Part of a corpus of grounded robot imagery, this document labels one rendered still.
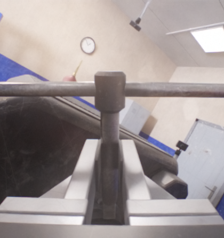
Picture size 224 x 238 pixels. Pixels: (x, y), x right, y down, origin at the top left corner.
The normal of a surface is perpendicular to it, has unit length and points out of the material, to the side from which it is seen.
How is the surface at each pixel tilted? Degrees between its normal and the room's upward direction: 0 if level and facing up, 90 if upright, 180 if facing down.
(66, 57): 90
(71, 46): 90
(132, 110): 90
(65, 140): 90
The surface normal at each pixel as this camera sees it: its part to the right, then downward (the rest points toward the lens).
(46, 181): 0.45, 0.27
